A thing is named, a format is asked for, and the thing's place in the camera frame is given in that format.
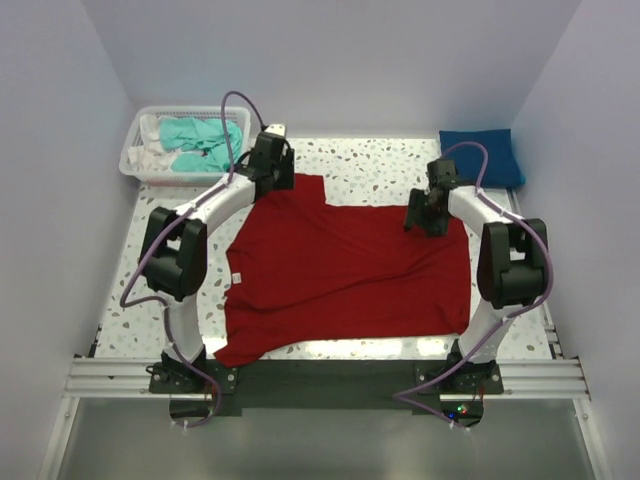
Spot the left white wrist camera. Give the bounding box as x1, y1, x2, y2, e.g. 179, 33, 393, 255
264, 124, 287, 138

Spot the teal t shirt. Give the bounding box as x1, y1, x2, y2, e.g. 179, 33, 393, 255
159, 117, 244, 173

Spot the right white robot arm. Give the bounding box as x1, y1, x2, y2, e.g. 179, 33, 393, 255
404, 158, 553, 387

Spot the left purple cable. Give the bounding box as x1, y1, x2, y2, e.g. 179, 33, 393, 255
119, 90, 271, 431

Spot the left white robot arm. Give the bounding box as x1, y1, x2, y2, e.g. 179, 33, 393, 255
135, 124, 295, 372

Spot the white t shirt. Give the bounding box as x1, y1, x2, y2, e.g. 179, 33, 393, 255
127, 114, 181, 171

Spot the folded blue t shirt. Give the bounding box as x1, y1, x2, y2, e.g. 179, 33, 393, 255
439, 129, 526, 189

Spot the white plastic laundry basket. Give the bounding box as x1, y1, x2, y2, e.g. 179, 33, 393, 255
119, 106, 251, 186

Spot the red t shirt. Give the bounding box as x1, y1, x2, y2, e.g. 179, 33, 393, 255
215, 175, 471, 367

